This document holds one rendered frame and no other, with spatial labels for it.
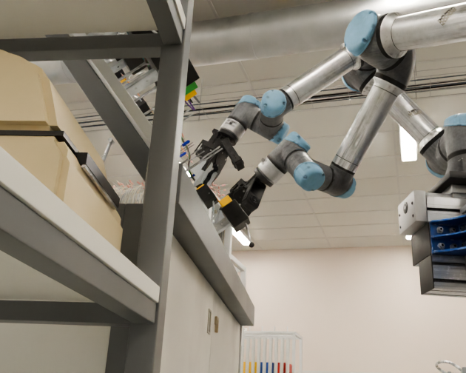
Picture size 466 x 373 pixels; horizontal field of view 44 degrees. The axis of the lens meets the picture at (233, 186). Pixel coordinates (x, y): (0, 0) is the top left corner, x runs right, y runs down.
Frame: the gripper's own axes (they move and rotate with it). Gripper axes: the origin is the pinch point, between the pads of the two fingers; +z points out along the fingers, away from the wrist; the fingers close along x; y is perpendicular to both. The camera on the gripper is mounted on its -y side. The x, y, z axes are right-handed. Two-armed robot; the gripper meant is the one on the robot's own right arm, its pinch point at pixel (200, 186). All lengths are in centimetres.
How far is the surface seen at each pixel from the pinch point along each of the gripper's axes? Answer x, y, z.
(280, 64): -219, 129, -208
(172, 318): 59, -44, 44
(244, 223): 24.8, -30.5, 12.6
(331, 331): -796, 100, -153
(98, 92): 72, -11, 17
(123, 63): 54, 5, -1
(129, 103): 83, -29, 22
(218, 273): 37, -37, 29
